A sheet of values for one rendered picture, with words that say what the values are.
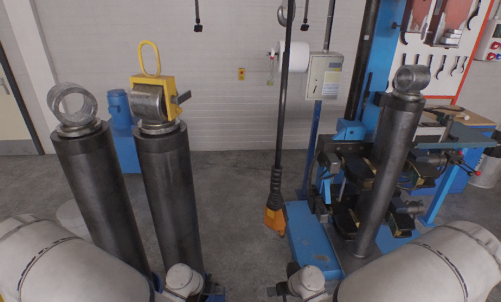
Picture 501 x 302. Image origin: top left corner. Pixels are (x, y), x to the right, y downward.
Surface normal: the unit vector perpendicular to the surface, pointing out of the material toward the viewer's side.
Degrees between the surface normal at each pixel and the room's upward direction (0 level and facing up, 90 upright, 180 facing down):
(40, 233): 15
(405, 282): 28
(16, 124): 90
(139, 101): 70
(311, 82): 90
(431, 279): 19
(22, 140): 90
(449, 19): 90
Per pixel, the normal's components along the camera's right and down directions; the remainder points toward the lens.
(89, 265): 0.51, -0.77
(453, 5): -0.18, 0.47
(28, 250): -0.11, -0.72
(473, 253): 0.11, -0.74
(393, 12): 0.07, 0.48
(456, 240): -0.03, -0.91
